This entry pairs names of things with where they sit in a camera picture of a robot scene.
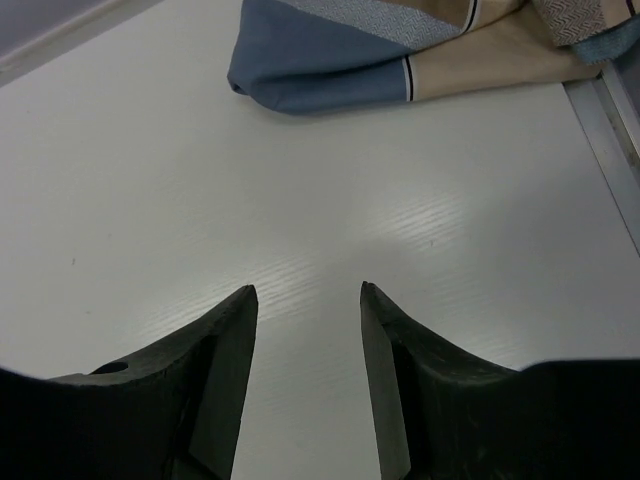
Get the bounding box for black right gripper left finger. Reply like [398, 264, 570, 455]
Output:
[47, 286, 258, 479]

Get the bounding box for aluminium table edge rail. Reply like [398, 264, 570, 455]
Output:
[564, 64, 639, 247]

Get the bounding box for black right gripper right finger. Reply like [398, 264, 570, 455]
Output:
[360, 282, 639, 479]

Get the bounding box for blue beige patterned cloth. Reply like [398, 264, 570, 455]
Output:
[227, 1, 639, 115]

